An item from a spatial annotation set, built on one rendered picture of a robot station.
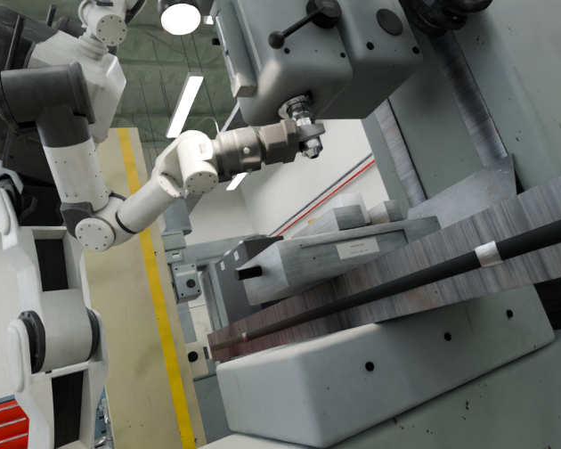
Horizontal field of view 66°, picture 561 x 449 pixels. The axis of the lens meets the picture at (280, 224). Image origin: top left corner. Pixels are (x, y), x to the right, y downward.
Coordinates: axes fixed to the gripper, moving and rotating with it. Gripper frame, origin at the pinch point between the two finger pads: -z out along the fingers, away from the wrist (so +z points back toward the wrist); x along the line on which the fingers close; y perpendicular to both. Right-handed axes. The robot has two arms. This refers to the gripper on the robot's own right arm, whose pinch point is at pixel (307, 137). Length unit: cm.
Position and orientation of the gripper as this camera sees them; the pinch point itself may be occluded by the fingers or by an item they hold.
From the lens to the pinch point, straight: 89.8
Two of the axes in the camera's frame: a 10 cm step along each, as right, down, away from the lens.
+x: -0.9, 2.7, 9.6
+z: -9.6, 2.3, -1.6
